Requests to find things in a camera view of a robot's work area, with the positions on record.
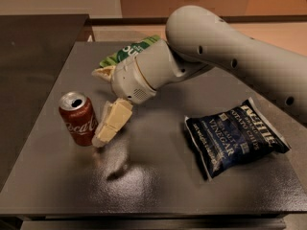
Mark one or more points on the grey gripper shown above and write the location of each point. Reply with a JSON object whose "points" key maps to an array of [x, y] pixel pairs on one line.
{"points": [[128, 79]]}

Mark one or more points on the red Coca-Cola can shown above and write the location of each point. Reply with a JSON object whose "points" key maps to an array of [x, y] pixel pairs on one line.
{"points": [[76, 110]]}

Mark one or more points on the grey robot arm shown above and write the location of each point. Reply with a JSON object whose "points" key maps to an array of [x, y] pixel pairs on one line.
{"points": [[196, 41]]}

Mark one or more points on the green snack bag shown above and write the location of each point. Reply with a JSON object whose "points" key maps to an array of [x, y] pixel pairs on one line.
{"points": [[130, 50]]}

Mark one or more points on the dark side counter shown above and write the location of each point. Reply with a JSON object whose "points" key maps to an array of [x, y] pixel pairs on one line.
{"points": [[33, 49]]}

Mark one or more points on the blue salt vinegar chips bag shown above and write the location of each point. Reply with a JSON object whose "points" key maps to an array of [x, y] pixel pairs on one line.
{"points": [[237, 136]]}

